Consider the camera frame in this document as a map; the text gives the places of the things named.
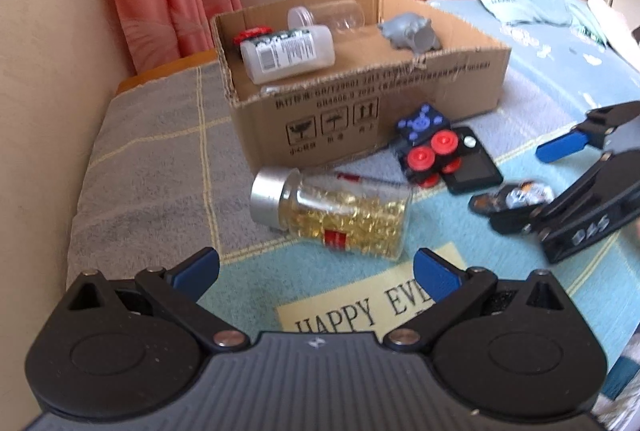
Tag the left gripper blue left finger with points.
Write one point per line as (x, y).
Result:
(195, 275)

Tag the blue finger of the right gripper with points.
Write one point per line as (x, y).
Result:
(562, 146)

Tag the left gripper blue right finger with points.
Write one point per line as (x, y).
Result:
(435, 275)

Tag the black digital timer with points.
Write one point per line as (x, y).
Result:
(477, 171)

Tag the glass jar of gold capsules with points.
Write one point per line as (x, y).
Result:
(340, 211)

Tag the black toy train car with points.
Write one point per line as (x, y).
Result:
(426, 147)

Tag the grey animal figurine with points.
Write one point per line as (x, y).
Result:
(410, 31)

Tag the white cotton swab container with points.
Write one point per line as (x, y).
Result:
(279, 55)

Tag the red toy train car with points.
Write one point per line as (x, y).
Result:
(250, 33)

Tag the clear plastic jar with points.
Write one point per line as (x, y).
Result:
(341, 16)

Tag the blue floral bed sheet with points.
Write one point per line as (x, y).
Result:
(554, 76)

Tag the checked table cloth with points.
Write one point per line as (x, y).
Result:
(167, 177)

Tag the wooden bedside table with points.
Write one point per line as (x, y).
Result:
(169, 69)

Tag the open cardboard box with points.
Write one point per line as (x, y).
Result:
(350, 109)

